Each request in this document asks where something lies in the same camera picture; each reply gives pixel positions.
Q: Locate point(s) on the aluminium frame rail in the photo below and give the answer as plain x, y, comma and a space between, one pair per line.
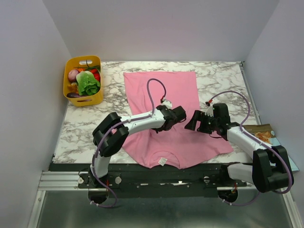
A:
61, 181

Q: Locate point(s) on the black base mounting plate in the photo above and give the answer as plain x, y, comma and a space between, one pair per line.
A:
136, 181

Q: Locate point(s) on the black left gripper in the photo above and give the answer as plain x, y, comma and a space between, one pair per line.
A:
157, 130

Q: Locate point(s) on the pink t-shirt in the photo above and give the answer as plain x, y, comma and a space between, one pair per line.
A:
175, 95

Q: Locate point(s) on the purple toy eggplant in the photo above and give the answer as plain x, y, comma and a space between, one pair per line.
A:
73, 95

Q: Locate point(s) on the yellow plastic basket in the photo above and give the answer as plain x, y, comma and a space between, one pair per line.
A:
87, 63

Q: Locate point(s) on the purple toy onion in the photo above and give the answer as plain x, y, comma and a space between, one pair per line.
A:
72, 75

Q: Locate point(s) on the red toy pepper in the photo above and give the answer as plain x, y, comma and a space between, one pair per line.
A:
96, 74

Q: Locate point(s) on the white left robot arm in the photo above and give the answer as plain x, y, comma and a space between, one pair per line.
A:
110, 135

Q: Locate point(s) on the green toy lettuce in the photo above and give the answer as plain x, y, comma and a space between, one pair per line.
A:
87, 84

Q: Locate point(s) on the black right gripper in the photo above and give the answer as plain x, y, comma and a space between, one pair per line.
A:
202, 123

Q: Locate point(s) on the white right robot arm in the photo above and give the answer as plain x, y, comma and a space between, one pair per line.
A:
270, 168

